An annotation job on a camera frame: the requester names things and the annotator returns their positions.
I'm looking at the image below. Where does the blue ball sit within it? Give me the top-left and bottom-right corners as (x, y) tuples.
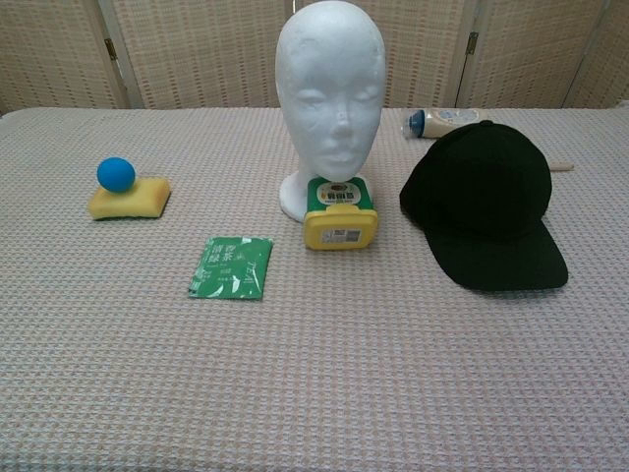
(95, 156), (137, 192)

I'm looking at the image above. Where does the woven folding screen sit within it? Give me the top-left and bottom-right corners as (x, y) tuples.
(0, 0), (629, 110)

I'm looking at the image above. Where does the black baseball cap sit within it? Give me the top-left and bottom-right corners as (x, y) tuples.
(398, 119), (570, 291)

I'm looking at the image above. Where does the green tea packet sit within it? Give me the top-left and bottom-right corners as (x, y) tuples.
(186, 235), (274, 300)

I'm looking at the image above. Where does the yellow sponge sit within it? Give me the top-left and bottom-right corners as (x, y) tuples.
(86, 175), (172, 221)

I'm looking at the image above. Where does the white foam mannequin head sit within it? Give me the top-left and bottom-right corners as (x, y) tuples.
(274, 0), (387, 222)

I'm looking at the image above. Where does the clear bottle with blue cap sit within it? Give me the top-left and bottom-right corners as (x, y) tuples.
(402, 106), (488, 142)

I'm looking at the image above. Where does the green box with yellow lid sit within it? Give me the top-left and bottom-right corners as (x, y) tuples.
(303, 176), (379, 251)

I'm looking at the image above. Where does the beige woven tablecloth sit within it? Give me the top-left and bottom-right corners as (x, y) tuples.
(0, 105), (629, 472)

